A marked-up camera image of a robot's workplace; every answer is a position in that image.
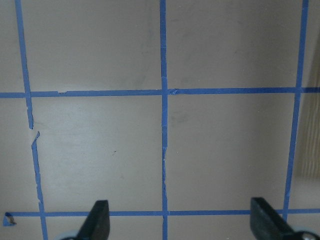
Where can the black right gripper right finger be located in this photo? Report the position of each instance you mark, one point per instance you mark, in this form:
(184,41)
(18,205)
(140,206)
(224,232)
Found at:
(267,224)

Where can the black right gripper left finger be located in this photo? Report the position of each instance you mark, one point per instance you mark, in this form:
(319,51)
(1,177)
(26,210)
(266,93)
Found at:
(95,227)

